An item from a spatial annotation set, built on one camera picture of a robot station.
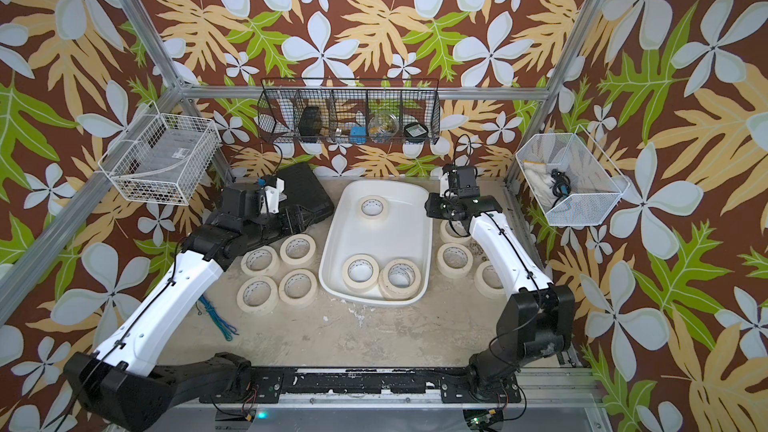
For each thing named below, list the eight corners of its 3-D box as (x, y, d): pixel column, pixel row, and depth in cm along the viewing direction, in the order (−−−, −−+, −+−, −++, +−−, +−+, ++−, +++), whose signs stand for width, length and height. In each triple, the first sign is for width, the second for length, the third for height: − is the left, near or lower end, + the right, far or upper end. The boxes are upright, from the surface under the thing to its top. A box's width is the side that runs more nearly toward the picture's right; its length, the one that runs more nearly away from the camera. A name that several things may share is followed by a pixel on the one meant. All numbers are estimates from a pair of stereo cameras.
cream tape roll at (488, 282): (478, 299, 91) (481, 295, 88) (471, 266, 98) (474, 261, 96) (502, 299, 91) (506, 295, 89) (493, 266, 98) (497, 261, 96)
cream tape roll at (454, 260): (438, 278, 95) (440, 273, 92) (434, 248, 102) (436, 243, 99) (473, 278, 95) (476, 273, 92) (467, 248, 102) (469, 243, 99)
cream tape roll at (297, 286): (277, 304, 89) (274, 301, 87) (284, 272, 96) (282, 268, 94) (314, 304, 89) (313, 301, 87) (319, 272, 96) (318, 268, 94)
